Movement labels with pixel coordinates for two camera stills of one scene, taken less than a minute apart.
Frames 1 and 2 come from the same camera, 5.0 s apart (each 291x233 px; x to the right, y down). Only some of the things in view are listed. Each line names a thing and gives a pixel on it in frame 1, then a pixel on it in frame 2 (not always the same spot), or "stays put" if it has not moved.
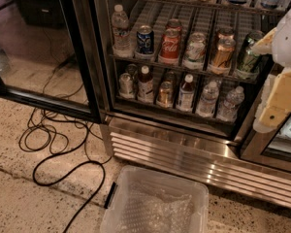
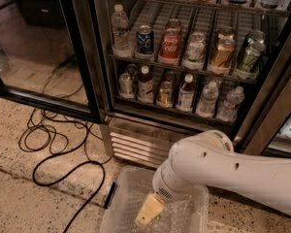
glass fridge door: [38, 52] stays put
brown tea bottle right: [186, 94] stays put
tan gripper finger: [285, 95] to [153, 207]
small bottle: [125, 89] stays put
